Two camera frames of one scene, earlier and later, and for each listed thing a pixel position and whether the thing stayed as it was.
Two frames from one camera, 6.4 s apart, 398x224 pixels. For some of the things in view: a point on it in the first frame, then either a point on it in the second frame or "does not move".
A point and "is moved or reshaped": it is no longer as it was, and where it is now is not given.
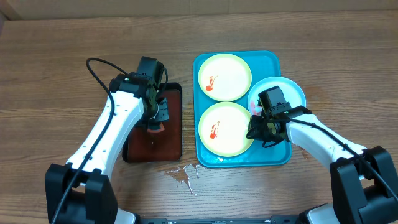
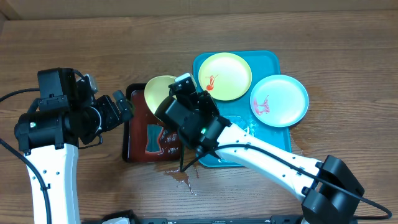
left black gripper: (163, 112) to (112, 119)
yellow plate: (222, 129) is moved or reshaped
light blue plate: (292, 92) does not move
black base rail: (273, 219) does not move
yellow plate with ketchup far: (225, 77) does not move
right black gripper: (259, 134) to (208, 104)
